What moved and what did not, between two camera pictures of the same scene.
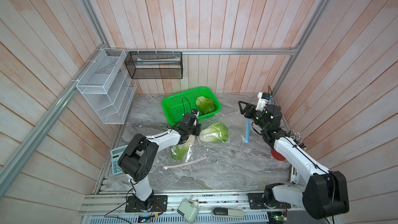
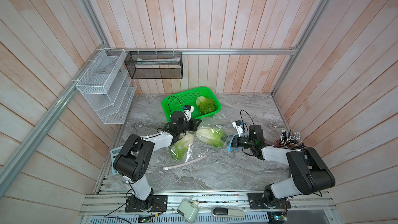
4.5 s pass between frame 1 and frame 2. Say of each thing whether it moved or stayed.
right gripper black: moved
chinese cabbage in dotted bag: stayed
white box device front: stayed
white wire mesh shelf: stayed
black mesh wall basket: stayed
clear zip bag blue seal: moved
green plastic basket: stayed
